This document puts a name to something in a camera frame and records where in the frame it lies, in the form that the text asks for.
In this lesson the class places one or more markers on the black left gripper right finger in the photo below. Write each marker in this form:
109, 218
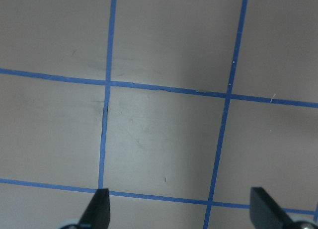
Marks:
264, 212

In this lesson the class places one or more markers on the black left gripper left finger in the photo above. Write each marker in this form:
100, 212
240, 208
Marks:
97, 213

